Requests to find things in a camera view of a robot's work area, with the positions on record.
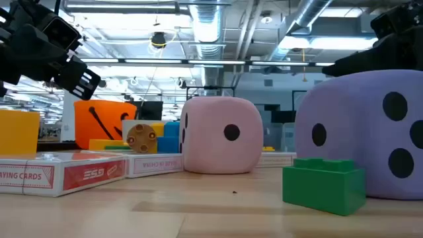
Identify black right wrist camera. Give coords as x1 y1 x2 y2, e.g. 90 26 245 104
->
369 1 423 40

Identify pink foam dice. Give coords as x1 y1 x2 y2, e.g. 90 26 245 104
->
178 96 264 175

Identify brown round wooden piece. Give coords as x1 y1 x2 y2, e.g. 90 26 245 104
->
126 123 158 154

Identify small dark green brick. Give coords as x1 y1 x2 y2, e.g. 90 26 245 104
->
282 157 367 217

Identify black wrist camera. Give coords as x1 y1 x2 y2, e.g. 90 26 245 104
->
41 15 83 52
369 1 423 40

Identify black hanging dome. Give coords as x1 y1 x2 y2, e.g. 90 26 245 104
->
151 31 167 50

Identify card box with heart print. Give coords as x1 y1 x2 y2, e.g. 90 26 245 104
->
0 151 127 198

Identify black aluminium frame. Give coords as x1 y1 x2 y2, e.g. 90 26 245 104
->
36 141 79 152

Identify large yellow toy block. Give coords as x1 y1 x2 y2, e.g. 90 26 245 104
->
0 109 41 155

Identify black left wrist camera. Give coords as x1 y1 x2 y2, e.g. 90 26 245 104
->
41 15 83 52

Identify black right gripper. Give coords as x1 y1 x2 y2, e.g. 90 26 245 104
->
321 24 423 78

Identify orange plastic bucket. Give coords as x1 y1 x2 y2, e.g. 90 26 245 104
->
73 99 138 151

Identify silver ventilation duct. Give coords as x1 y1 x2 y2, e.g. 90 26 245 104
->
188 0 226 97
266 0 334 62

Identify black background monitor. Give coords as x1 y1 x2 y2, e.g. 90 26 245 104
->
135 100 164 121

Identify white plastic bin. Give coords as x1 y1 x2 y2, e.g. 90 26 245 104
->
121 119 166 143

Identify purple foam dice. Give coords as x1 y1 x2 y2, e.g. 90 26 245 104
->
294 69 423 201

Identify red white playing card box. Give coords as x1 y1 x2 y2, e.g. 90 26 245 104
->
82 150 184 179
256 151 297 169

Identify long ceiling light bar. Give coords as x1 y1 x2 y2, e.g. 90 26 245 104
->
80 58 335 67

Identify clear plastic bin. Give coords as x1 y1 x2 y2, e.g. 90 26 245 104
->
280 122 297 153

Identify long blue studded block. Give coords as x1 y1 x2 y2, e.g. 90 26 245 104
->
157 136 181 154

